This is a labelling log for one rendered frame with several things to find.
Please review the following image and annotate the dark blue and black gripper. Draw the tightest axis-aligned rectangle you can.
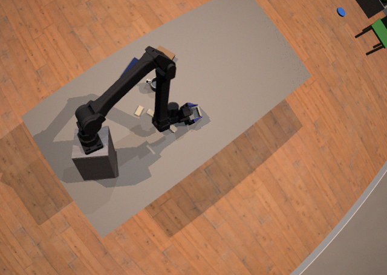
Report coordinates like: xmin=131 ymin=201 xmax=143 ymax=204
xmin=180 ymin=103 xmax=201 ymax=125

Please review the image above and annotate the dark blue notebook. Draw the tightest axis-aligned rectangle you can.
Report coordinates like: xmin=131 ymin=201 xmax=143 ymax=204
xmin=121 ymin=58 xmax=138 ymax=76

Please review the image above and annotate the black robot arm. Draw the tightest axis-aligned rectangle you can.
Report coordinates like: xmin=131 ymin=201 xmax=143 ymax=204
xmin=75 ymin=46 xmax=193 ymax=155

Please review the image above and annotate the grey mug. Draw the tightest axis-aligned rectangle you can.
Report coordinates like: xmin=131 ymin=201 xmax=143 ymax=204
xmin=146 ymin=77 xmax=156 ymax=91

